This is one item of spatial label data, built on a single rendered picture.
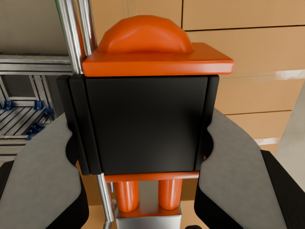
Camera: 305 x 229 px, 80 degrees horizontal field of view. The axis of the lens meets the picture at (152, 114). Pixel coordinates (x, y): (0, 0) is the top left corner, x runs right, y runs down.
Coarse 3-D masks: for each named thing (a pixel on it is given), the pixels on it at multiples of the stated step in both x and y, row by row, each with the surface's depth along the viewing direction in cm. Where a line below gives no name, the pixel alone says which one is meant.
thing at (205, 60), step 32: (96, 64) 9; (128, 64) 9; (160, 64) 9; (192, 64) 9; (224, 64) 9; (96, 96) 9; (128, 96) 9; (160, 96) 10; (192, 96) 10; (96, 128) 10; (128, 128) 10; (160, 128) 11; (192, 128) 11; (128, 160) 12; (160, 160) 12; (192, 160) 12
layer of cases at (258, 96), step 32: (96, 0) 64; (128, 0) 65; (160, 0) 66; (192, 0) 67; (224, 0) 67; (256, 0) 68; (288, 0) 69; (96, 32) 70; (192, 32) 72; (224, 32) 73; (256, 32) 74; (288, 32) 75; (256, 64) 81; (288, 64) 82; (224, 96) 88; (256, 96) 89; (288, 96) 90; (256, 128) 99
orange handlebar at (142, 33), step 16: (144, 16) 10; (112, 32) 10; (128, 32) 9; (144, 32) 9; (160, 32) 9; (176, 32) 10; (112, 48) 10; (128, 48) 10; (144, 48) 10; (160, 48) 10; (176, 48) 10; (192, 48) 10; (128, 192) 16; (160, 192) 17; (176, 192) 16; (128, 208) 17
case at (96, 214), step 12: (204, 156) 51; (84, 180) 44; (96, 180) 44; (192, 180) 44; (96, 192) 41; (192, 192) 41; (96, 204) 39; (192, 204) 40; (96, 216) 40; (192, 216) 42; (84, 228) 42; (96, 228) 43; (180, 228) 45; (204, 228) 45
